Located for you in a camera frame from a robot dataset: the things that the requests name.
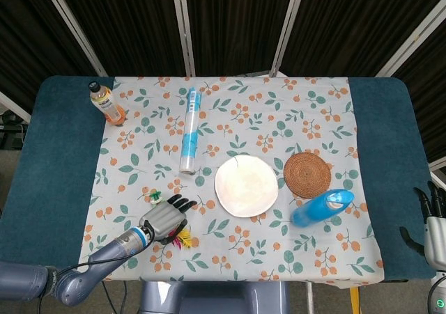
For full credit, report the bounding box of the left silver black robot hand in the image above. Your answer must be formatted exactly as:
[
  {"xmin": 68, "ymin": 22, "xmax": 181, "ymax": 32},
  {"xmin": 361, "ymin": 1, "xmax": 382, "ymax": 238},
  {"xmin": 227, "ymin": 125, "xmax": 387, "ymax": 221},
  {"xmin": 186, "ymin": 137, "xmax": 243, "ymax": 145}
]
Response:
[{"xmin": 139, "ymin": 194, "xmax": 198, "ymax": 244}]

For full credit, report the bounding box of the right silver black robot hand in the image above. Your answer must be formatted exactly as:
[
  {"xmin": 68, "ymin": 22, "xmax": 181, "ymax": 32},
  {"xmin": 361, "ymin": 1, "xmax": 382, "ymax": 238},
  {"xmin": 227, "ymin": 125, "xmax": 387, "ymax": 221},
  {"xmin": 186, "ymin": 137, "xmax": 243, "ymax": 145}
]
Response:
[{"xmin": 399, "ymin": 180, "xmax": 446, "ymax": 272}]

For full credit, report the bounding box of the small colourful toy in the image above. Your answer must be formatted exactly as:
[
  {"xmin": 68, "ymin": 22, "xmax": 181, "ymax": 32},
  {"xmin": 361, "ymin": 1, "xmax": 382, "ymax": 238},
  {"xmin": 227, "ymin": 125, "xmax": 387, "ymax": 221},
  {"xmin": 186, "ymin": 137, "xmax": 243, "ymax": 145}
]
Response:
[{"xmin": 148, "ymin": 189, "xmax": 194, "ymax": 251}]

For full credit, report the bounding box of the floral tablecloth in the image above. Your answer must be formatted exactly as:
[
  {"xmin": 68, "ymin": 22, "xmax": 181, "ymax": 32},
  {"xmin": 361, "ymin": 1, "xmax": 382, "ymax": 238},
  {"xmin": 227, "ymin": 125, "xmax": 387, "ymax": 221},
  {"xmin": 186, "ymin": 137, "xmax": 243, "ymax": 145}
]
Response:
[{"xmin": 78, "ymin": 75, "xmax": 386, "ymax": 290}]

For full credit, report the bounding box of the white paper plate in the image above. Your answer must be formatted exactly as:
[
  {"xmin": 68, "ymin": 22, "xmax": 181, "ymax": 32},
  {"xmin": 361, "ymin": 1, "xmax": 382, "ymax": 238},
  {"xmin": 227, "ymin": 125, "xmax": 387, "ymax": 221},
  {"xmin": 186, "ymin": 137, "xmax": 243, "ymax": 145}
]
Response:
[{"xmin": 214, "ymin": 155, "xmax": 279, "ymax": 218}]

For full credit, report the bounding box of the cling film roll blue label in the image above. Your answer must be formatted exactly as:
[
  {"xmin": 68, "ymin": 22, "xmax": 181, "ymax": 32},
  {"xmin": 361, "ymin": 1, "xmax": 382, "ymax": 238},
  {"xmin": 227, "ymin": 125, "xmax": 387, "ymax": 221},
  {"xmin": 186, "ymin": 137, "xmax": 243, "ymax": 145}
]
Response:
[{"xmin": 179, "ymin": 86, "xmax": 203, "ymax": 174}]

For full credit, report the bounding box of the grey-blue robot torso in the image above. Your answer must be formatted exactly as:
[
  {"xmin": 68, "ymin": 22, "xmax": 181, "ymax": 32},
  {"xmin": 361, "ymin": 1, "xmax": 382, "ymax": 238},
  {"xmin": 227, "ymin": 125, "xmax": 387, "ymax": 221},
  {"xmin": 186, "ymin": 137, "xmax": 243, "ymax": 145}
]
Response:
[{"xmin": 139, "ymin": 281, "xmax": 291, "ymax": 314}]

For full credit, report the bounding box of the yellow strip under table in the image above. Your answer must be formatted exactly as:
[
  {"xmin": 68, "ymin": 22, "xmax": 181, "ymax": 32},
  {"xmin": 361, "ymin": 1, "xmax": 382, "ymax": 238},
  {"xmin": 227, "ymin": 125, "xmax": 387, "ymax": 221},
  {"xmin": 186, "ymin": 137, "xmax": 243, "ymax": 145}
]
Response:
[{"xmin": 349, "ymin": 285, "xmax": 360, "ymax": 314}]

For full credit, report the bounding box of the blue water bottle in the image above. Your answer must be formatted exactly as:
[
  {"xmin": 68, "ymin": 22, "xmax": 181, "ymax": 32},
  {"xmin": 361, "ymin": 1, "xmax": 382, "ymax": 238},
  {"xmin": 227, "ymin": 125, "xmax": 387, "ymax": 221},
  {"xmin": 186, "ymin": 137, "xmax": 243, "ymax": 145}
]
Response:
[{"xmin": 291, "ymin": 188, "xmax": 355, "ymax": 228}]

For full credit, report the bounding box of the orange juice plastic bottle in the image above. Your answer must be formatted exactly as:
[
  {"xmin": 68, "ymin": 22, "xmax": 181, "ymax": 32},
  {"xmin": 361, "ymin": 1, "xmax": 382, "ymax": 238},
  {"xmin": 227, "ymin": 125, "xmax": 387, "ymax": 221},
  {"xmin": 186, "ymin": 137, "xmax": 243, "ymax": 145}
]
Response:
[{"xmin": 87, "ymin": 80, "xmax": 127, "ymax": 126}]

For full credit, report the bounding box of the teal table cover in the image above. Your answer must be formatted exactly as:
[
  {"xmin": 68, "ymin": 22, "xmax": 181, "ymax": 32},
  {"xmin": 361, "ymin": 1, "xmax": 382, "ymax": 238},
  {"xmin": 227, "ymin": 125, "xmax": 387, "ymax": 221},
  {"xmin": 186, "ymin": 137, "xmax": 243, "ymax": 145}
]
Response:
[{"xmin": 0, "ymin": 75, "xmax": 436, "ymax": 283}]

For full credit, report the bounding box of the round brown rattan coaster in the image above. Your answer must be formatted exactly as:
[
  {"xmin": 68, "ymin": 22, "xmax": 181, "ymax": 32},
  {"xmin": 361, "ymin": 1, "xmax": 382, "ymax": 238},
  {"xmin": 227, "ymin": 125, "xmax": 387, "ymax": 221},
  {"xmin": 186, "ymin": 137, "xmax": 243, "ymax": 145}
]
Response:
[{"xmin": 283, "ymin": 152, "xmax": 332, "ymax": 199}]

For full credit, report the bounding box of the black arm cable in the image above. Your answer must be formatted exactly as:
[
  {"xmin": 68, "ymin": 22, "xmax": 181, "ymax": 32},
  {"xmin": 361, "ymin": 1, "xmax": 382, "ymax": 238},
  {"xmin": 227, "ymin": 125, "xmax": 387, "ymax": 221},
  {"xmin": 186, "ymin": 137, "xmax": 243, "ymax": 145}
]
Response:
[{"xmin": 36, "ymin": 223, "xmax": 156, "ymax": 314}]

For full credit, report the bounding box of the dark folding screen white frame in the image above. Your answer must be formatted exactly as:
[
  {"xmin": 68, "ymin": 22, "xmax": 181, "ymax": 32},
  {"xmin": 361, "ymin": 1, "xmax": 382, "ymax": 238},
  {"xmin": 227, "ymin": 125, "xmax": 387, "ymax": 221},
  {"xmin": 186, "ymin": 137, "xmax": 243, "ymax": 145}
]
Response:
[{"xmin": 0, "ymin": 0, "xmax": 446, "ymax": 162}]

